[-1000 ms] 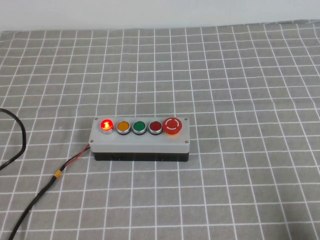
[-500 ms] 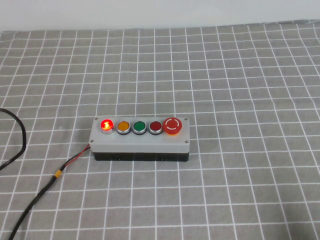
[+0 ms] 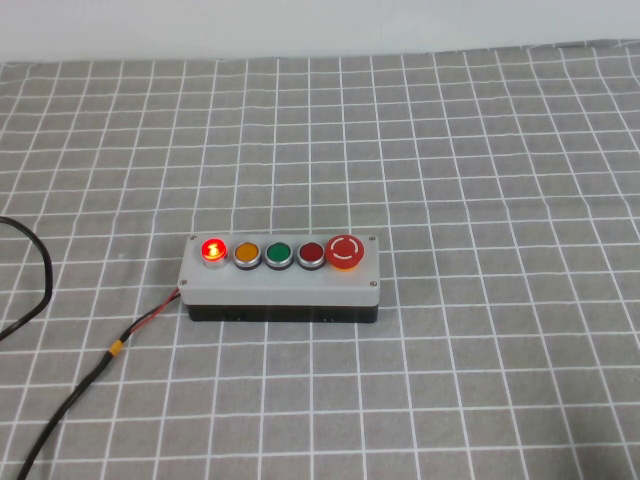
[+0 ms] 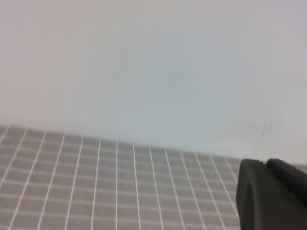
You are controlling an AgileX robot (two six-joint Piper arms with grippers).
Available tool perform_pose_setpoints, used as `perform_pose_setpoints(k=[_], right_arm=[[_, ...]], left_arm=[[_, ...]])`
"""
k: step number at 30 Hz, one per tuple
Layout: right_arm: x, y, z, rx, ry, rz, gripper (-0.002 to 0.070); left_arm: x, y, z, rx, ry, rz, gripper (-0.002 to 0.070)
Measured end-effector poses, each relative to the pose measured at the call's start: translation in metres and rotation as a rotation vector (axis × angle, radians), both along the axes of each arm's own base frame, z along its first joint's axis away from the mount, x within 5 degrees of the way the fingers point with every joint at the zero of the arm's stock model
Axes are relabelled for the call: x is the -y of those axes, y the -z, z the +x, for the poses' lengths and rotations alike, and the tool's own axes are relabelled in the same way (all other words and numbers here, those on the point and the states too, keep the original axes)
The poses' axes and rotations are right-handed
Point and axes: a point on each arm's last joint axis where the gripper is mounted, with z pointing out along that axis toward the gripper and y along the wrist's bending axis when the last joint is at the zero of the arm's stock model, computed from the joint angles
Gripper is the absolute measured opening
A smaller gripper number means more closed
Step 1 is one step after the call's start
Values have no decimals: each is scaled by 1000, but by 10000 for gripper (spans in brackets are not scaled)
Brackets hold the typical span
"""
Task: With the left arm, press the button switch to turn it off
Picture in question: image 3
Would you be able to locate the grey black push-button control box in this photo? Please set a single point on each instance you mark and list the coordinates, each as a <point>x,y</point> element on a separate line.
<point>280,290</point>

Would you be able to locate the green flat push button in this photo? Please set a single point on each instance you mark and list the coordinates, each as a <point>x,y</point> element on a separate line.
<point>278,253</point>

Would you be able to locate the yellow flat push button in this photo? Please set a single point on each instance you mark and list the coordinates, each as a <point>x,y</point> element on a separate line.
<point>247,253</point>

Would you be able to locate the red lit push button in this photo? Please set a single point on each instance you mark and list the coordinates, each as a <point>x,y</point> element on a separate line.
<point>213,250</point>

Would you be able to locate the grey white-grid tablecloth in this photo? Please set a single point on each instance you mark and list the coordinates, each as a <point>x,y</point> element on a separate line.
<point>450,175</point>

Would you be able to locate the red mushroom emergency stop button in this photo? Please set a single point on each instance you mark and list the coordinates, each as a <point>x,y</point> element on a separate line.
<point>344,251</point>

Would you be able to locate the dark red flat push button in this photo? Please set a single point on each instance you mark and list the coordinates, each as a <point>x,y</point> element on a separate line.
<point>311,253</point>

